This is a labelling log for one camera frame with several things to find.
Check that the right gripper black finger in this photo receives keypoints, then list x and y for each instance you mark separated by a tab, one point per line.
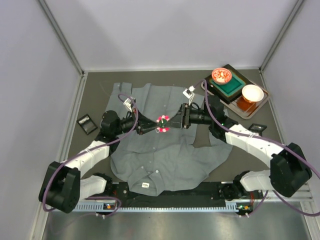
176	124
179	116

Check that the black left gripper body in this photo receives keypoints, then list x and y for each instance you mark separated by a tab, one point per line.
139	122

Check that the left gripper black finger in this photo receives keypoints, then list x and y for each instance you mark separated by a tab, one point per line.
143	120
143	129

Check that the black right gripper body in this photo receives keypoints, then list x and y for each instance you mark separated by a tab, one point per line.
186	116

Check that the grey button-up shirt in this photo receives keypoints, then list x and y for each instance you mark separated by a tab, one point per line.
161	161

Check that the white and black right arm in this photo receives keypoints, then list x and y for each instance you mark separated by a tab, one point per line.
287	170

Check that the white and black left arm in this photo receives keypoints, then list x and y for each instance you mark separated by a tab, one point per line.
64	186

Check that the black left jewellery box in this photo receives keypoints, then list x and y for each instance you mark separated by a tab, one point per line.
87	124

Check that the black jewellery box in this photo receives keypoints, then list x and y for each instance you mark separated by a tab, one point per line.
257	128
87	124

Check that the black rectangular tray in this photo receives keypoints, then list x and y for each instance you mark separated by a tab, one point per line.
212	89

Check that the green square dish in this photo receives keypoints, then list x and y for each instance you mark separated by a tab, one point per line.
233	88

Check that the red patterned bowl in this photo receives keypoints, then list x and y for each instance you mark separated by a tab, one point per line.
221	76

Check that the amber glass dish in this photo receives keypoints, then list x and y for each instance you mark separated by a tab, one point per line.
245	105

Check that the brown plastic tray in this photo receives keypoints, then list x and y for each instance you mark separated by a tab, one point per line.
245	115

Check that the white and orange cup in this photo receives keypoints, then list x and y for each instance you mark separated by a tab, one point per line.
252	93

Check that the black right jewellery box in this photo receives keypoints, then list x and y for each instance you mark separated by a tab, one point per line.
257	128

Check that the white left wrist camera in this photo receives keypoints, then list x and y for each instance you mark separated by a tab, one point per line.
129	104

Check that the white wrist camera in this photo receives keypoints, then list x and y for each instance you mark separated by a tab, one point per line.
129	104
189	94

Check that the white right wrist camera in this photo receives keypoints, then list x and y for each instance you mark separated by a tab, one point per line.
189	94

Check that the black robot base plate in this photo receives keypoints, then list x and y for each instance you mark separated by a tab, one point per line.
207	194

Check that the grey slotted cable duct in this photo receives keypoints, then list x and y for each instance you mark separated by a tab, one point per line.
110	206

